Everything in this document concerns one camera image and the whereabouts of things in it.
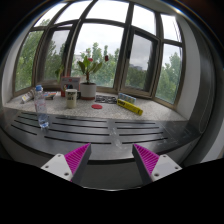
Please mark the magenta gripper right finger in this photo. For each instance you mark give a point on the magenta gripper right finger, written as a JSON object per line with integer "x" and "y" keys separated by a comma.
{"x": 152, "y": 166}

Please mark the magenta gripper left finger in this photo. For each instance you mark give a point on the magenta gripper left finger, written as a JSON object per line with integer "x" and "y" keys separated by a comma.
{"x": 70, "y": 166}

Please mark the clear plastic water bottle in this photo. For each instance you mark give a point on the clear plastic water bottle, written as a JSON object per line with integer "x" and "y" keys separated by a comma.
{"x": 40, "y": 107}

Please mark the red round coaster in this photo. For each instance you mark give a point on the red round coaster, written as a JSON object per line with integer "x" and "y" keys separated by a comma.
{"x": 96, "y": 106}

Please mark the yellow rectangular box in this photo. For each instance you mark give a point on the yellow rectangular box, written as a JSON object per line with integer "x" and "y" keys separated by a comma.
{"x": 133, "y": 108}

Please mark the cream printed mug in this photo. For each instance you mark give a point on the cream printed mug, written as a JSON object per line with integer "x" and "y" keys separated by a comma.
{"x": 71, "y": 98}

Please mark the black white patterned card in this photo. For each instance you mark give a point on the black white patterned card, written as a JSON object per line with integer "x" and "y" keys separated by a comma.
{"x": 106, "y": 99}

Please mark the flat colourful box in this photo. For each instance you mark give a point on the flat colourful box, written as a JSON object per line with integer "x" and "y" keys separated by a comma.
{"x": 50, "y": 95}

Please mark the light blue box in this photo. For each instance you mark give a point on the light blue box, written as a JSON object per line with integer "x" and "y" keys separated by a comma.
{"x": 127, "y": 98}

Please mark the potted plant in white pot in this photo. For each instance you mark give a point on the potted plant in white pot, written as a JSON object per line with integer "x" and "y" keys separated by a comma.
{"x": 87, "y": 67}

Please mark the white tube on sill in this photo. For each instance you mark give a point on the white tube on sill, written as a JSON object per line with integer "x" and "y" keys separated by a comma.
{"x": 28, "y": 96}

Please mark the colourful picture box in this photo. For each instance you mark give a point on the colourful picture box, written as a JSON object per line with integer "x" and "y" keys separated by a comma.
{"x": 69, "y": 83}

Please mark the window frame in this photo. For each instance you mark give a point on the window frame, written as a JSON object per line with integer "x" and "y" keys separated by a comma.
{"x": 142, "y": 38}

